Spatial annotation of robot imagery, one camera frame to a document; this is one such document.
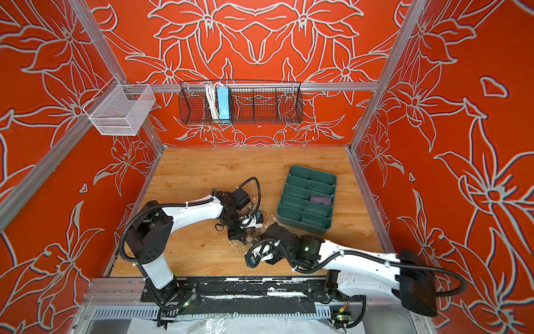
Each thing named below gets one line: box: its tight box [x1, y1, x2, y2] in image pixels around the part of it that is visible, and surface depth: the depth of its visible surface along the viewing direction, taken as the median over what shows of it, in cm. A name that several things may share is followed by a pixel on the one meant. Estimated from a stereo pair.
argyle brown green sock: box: [244, 227, 267, 245], surface depth 85 cm
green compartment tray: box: [276, 164, 338, 236], surface depth 94 cm
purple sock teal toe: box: [307, 195, 332, 206], surface depth 94 cm
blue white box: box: [216, 86, 231, 124], surface depth 91 cm
